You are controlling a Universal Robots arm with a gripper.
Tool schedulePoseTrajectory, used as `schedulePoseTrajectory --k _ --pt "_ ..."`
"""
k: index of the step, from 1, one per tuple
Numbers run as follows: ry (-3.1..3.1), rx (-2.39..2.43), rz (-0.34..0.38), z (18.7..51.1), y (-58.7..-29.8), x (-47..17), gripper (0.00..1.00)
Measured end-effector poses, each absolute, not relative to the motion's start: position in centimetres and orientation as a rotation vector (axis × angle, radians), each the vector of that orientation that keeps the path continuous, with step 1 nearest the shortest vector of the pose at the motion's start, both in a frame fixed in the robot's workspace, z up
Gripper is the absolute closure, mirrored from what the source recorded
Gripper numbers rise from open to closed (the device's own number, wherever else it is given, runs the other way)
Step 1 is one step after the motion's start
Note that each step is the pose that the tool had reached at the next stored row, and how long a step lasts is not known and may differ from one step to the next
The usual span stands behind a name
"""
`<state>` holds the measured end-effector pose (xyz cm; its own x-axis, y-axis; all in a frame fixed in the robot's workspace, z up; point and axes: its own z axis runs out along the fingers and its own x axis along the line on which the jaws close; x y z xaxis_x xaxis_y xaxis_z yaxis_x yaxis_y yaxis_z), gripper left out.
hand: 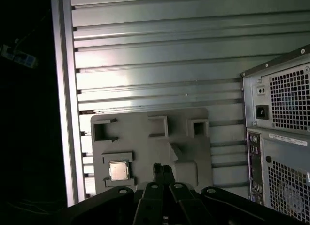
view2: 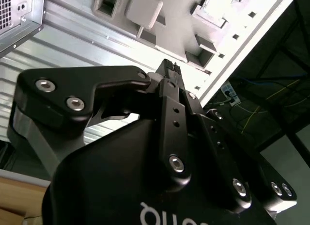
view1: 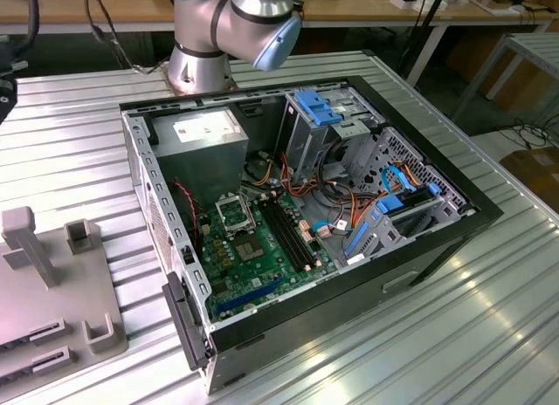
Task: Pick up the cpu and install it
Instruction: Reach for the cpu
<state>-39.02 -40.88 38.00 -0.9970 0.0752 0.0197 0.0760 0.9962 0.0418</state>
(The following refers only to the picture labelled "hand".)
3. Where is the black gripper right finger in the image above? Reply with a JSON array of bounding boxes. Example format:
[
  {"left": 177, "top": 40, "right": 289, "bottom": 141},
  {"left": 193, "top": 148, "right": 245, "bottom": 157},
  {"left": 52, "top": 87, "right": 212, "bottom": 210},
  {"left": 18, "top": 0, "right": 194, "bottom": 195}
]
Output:
[{"left": 162, "top": 164, "right": 306, "bottom": 225}]

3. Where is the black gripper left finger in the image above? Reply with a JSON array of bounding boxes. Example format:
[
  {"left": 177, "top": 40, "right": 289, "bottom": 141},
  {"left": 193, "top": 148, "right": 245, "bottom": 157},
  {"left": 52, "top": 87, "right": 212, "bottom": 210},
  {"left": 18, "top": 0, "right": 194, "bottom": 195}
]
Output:
[{"left": 65, "top": 163, "right": 166, "bottom": 225}]

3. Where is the silver CPU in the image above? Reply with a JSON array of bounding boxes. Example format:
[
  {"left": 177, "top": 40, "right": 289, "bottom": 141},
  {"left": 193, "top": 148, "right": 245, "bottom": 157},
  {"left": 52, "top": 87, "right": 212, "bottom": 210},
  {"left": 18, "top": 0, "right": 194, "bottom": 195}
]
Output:
[{"left": 108, "top": 161, "right": 132, "bottom": 182}]

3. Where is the grey parts rack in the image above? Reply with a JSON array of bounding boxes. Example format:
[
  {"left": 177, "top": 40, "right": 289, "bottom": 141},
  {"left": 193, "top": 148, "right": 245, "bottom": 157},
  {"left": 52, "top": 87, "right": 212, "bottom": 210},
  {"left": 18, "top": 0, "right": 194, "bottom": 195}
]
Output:
[{"left": 90, "top": 107, "right": 211, "bottom": 195}]

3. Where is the black open PC case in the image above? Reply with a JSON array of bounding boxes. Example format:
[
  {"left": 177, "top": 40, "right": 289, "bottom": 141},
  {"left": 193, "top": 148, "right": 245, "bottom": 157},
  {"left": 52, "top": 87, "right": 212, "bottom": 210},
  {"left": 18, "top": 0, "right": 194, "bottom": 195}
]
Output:
[{"left": 240, "top": 43, "right": 310, "bottom": 222}]

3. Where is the grey power supply unit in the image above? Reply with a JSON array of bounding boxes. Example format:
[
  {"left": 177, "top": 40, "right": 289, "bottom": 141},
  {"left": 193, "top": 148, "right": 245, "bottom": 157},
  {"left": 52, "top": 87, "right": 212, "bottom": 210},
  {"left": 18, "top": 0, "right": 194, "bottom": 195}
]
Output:
[{"left": 251, "top": 64, "right": 310, "bottom": 132}]

